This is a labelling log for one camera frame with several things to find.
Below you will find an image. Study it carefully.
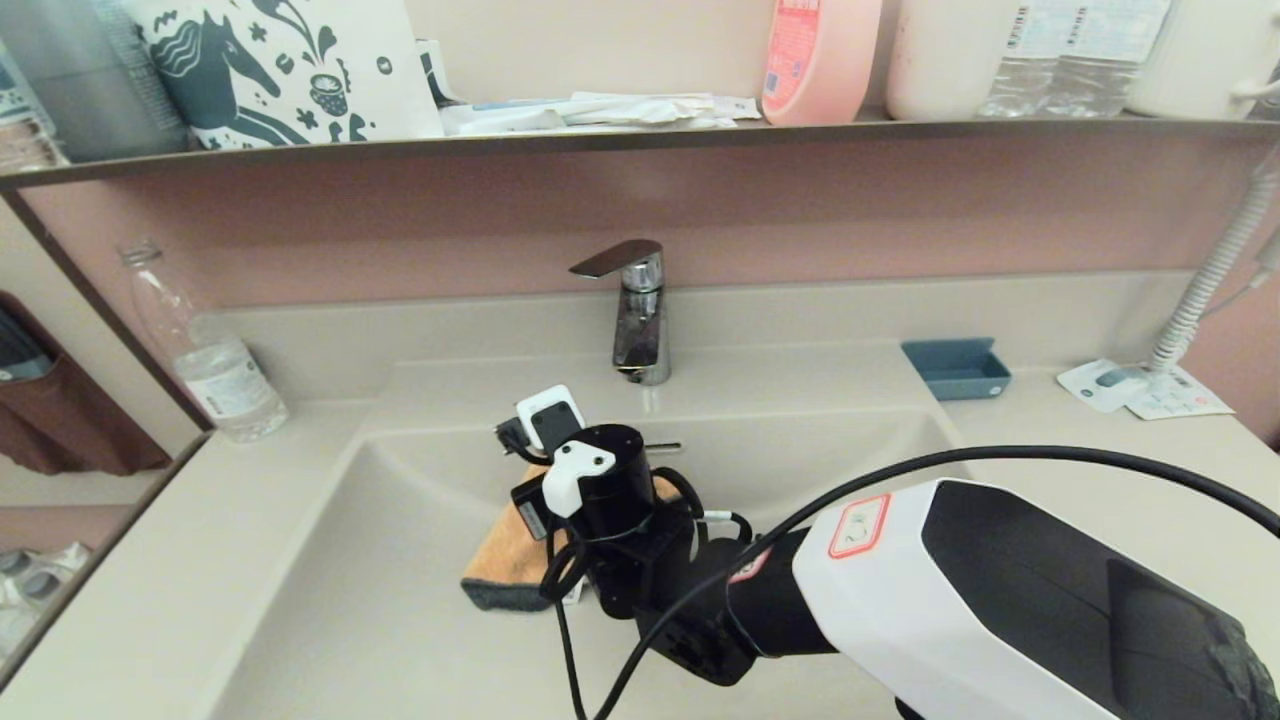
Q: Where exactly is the blue soap dish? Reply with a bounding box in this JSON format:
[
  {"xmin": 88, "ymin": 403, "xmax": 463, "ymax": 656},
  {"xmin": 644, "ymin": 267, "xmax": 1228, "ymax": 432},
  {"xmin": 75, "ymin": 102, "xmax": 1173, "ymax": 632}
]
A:
[{"xmin": 901, "ymin": 337, "xmax": 1014, "ymax": 402}]

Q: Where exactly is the white ribbed mug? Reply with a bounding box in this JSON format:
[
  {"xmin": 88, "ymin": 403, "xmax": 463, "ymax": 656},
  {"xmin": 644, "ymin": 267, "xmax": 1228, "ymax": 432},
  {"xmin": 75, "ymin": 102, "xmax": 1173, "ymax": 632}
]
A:
[{"xmin": 1128, "ymin": 0, "xmax": 1280, "ymax": 119}]

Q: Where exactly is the beige sink basin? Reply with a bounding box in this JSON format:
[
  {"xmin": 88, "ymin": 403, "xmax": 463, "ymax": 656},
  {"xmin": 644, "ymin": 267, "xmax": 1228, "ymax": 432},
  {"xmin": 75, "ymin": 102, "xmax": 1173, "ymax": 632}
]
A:
[{"xmin": 190, "ymin": 405, "xmax": 1141, "ymax": 720}]

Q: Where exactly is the white coiled hose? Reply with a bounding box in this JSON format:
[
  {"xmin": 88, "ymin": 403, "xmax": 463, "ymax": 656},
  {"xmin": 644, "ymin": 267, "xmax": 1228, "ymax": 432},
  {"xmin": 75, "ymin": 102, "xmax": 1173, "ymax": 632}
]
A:
[{"xmin": 1148, "ymin": 150, "xmax": 1280, "ymax": 374}]

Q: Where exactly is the chrome sink faucet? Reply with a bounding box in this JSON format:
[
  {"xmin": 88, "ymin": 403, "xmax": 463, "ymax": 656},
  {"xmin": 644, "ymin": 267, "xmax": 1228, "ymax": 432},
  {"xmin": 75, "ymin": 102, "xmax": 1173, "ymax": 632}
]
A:
[{"xmin": 568, "ymin": 238, "xmax": 673, "ymax": 387}]

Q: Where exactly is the white ceramic container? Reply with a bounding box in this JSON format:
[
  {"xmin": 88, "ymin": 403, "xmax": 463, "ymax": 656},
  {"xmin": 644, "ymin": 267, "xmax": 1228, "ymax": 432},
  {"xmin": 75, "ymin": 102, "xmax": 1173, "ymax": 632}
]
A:
[{"xmin": 885, "ymin": 0, "xmax": 1021, "ymax": 121}]

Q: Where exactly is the pink lotion bottle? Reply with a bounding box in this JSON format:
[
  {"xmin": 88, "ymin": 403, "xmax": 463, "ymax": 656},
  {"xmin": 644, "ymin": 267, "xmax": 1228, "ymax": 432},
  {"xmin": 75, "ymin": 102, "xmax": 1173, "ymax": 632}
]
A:
[{"xmin": 760, "ymin": 0, "xmax": 884, "ymax": 127}]

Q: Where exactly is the grey container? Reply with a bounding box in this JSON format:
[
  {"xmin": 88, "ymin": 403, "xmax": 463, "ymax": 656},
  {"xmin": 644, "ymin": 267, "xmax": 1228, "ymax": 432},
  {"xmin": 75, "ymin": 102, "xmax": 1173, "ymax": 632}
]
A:
[{"xmin": 0, "ymin": 0, "xmax": 191, "ymax": 166}]

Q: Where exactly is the pile of white sachets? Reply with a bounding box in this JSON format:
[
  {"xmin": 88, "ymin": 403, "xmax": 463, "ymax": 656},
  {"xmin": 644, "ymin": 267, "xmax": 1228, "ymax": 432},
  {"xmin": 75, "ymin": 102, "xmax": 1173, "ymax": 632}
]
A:
[{"xmin": 440, "ymin": 90, "xmax": 763, "ymax": 136}]

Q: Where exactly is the brown hanging towel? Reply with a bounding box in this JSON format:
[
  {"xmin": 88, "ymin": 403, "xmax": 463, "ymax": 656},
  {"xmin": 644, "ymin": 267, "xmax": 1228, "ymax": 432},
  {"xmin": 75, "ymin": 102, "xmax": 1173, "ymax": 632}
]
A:
[{"xmin": 0, "ymin": 290, "xmax": 173, "ymax": 477}]

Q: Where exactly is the brown wall shelf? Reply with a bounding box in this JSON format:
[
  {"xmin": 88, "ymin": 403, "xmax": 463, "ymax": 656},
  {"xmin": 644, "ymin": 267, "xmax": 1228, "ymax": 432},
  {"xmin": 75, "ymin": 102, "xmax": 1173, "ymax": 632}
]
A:
[{"xmin": 0, "ymin": 112, "xmax": 1280, "ymax": 193}]

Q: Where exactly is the white paper leaflet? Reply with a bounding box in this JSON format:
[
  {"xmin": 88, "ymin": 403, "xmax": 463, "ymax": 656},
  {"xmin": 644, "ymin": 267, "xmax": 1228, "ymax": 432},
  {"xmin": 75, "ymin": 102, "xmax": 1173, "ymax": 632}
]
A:
[{"xmin": 1128, "ymin": 365, "xmax": 1237, "ymax": 421}]

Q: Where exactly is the clear bottle without cap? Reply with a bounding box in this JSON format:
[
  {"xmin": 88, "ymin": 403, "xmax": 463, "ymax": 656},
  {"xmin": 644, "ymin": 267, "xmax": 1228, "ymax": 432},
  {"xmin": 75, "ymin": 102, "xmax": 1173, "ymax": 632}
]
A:
[{"xmin": 117, "ymin": 240, "xmax": 291, "ymax": 444}]

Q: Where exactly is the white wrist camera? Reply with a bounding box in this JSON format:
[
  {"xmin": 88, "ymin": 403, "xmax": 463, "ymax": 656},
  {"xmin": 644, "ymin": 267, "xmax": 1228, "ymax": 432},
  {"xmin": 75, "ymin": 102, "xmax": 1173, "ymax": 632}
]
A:
[{"xmin": 497, "ymin": 385, "xmax": 589, "ymax": 463}]

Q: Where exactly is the white card with grey print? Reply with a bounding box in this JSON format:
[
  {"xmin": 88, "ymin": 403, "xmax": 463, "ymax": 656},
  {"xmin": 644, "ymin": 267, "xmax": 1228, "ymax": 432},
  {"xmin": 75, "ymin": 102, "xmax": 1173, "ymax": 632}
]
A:
[{"xmin": 1057, "ymin": 358, "xmax": 1151, "ymax": 414}]

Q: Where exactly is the thin black cable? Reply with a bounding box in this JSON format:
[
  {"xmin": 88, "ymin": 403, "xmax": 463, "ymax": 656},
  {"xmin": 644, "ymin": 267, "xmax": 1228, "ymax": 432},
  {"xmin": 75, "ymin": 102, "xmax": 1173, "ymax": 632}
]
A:
[{"xmin": 540, "ymin": 500, "xmax": 591, "ymax": 720}]

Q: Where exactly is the thick black cable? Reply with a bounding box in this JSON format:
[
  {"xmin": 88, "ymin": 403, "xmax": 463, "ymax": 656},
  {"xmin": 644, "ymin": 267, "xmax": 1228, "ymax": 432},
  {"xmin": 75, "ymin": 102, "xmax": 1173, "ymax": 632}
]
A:
[{"xmin": 590, "ymin": 445, "xmax": 1280, "ymax": 720}]

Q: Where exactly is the white bag with horse print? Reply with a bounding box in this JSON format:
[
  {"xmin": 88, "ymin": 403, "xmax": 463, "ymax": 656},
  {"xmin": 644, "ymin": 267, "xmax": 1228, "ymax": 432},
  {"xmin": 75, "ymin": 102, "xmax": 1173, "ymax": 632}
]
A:
[{"xmin": 120, "ymin": 0, "xmax": 446, "ymax": 151}]

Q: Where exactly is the clear labelled water bottle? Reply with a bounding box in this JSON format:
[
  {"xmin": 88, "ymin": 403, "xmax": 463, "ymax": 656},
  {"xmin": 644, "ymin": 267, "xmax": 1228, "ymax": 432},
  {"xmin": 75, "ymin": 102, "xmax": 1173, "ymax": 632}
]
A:
[
  {"xmin": 1045, "ymin": 0, "xmax": 1171, "ymax": 117},
  {"xmin": 978, "ymin": 0, "xmax": 1076, "ymax": 118}
]

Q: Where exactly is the orange microfiber cloth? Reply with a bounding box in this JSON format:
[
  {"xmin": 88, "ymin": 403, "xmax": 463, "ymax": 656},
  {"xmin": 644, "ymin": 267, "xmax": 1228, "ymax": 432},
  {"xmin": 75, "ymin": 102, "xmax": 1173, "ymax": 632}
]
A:
[{"xmin": 460, "ymin": 462, "xmax": 691, "ymax": 613}]

